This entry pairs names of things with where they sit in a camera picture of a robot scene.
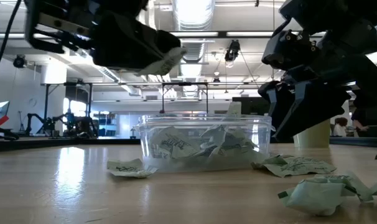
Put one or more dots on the computer monitor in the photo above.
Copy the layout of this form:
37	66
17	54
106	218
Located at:
0	110

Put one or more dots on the silver ceiling air duct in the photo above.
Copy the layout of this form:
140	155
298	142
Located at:
193	12

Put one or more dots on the black aluminium table frame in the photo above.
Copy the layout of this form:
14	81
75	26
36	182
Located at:
51	144

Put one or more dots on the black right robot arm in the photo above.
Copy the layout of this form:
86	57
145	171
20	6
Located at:
331	12

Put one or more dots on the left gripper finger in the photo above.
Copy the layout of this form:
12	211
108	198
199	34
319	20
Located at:
123	43
168	42

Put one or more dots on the black monitor back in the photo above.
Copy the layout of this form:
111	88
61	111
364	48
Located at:
247	105

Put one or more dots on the black overhead camera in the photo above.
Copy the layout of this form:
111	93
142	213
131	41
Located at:
232	51

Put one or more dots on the black ceiling spotlight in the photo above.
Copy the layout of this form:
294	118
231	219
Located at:
20	61

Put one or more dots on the person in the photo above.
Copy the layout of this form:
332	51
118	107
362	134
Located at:
367	119
340	127

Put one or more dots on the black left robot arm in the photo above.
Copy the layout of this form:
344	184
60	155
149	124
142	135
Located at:
120	6

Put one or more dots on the clear plastic bin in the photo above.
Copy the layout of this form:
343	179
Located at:
207	165

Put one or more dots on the black background frame stand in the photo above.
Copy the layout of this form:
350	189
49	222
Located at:
46	105

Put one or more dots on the black crossbar with light strips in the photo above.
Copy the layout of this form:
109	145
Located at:
222	34

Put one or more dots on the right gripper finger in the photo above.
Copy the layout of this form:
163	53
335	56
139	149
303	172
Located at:
319	105
280	99

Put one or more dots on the background black robot arm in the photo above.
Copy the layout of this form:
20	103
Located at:
45	123

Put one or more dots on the pale green cup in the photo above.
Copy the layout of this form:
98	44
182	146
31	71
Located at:
316	138

